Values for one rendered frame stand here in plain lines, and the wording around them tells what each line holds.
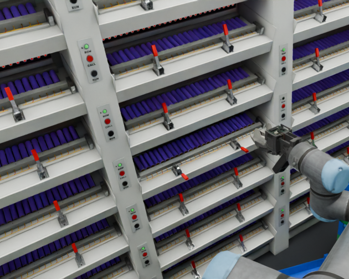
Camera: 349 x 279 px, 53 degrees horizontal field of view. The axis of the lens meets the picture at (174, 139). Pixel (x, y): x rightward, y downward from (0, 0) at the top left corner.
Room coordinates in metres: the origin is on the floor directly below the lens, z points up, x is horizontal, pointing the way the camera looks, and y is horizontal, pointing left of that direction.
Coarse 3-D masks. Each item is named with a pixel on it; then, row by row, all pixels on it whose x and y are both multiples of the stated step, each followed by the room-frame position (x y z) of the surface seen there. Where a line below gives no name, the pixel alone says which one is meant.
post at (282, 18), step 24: (264, 0) 1.25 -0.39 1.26; (288, 0) 1.24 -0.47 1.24; (288, 24) 1.24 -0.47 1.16; (288, 48) 1.24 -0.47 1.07; (288, 72) 1.24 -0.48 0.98; (288, 96) 1.24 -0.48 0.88; (288, 120) 1.24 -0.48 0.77; (288, 168) 1.25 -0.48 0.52; (288, 192) 1.25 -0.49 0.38; (288, 216) 1.25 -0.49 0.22; (288, 240) 1.25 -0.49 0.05
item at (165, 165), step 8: (248, 128) 1.23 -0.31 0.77; (232, 136) 1.19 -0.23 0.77; (248, 136) 1.20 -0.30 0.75; (208, 144) 1.15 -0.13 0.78; (216, 144) 1.16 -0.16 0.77; (192, 152) 1.12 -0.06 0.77; (200, 152) 1.13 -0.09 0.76; (176, 160) 1.09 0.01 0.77; (184, 160) 1.11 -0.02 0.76; (152, 168) 1.06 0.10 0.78; (160, 168) 1.06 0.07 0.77; (144, 176) 1.04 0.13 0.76; (152, 176) 1.04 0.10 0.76
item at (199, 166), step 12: (252, 108) 1.33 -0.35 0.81; (264, 120) 1.26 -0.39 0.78; (228, 144) 1.18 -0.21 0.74; (240, 144) 1.17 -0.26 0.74; (252, 144) 1.17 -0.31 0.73; (204, 156) 1.13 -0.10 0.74; (216, 156) 1.12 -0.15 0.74; (228, 156) 1.13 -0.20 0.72; (192, 168) 1.07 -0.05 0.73; (204, 168) 1.09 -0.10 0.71; (144, 180) 1.03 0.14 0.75; (156, 180) 1.03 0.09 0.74; (168, 180) 1.03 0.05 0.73; (180, 180) 1.05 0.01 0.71; (144, 192) 0.99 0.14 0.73; (156, 192) 1.01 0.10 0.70
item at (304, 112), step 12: (348, 72) 1.56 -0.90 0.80; (312, 84) 1.48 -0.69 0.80; (324, 84) 1.48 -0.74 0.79; (336, 84) 1.48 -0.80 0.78; (348, 84) 1.48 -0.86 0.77; (300, 96) 1.40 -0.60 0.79; (312, 96) 1.39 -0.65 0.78; (324, 96) 1.42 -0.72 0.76; (336, 96) 1.42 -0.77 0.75; (348, 96) 1.42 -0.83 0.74; (300, 108) 1.35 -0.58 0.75; (312, 108) 1.33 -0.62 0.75; (324, 108) 1.35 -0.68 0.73; (336, 108) 1.36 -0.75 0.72; (300, 120) 1.29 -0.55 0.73; (312, 120) 1.31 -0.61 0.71
